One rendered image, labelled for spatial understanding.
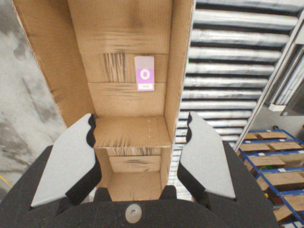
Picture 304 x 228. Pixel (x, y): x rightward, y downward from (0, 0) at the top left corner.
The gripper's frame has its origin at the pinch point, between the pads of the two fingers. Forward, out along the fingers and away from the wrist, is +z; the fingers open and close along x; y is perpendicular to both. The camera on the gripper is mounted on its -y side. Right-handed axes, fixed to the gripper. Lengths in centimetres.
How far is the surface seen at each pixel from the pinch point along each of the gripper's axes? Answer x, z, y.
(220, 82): 37, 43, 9
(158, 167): 6, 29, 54
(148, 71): 1.1, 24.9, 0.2
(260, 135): 160, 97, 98
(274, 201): 68, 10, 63
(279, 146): 169, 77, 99
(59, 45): -20.4, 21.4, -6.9
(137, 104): -3.2, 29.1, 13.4
